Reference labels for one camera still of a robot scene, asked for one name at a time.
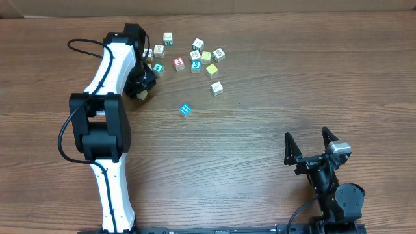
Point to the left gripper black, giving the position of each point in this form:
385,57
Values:
143,83

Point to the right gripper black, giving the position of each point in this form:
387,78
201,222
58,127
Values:
312,160

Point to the white letter L block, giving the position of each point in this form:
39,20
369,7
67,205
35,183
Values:
142,95

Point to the blue symbol block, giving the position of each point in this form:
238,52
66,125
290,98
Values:
185,110

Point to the white block green edge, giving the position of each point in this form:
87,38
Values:
217,88

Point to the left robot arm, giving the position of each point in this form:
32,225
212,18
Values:
100,125

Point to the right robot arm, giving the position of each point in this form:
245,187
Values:
340,205

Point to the green number 4 block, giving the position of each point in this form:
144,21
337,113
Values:
158,69

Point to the acorn picture block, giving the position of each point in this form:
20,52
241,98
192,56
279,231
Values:
148,55

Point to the white letter E block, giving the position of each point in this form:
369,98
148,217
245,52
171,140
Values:
159,51

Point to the red number 3 block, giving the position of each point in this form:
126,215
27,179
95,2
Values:
179,64

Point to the block with green R side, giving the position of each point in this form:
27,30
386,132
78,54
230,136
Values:
168,39

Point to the blue number 5 block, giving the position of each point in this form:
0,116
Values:
196,66

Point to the white block brown picture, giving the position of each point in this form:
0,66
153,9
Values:
195,55

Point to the white block top right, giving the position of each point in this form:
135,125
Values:
198,45

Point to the yellow top block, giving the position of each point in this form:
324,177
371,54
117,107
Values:
206,57

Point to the yellow block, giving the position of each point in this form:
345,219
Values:
206,57
212,71

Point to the yellow block lower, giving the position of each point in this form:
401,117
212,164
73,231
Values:
212,71

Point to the white block red drawing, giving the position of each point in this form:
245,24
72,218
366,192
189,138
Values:
218,55

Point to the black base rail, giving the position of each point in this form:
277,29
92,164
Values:
278,229

